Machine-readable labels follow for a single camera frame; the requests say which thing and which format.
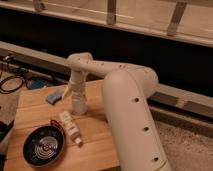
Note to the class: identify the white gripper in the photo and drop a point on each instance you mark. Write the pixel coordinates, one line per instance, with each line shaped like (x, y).
(76, 83)

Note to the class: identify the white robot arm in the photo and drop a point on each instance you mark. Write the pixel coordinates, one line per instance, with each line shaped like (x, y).
(125, 90)

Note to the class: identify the white tube bottle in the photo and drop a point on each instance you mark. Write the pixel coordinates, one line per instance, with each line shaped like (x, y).
(71, 128)

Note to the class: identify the black patterned bowl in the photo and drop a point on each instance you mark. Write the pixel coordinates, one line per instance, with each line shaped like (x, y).
(43, 146)

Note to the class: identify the wooden table board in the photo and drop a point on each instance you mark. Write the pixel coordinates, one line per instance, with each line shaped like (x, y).
(98, 151)

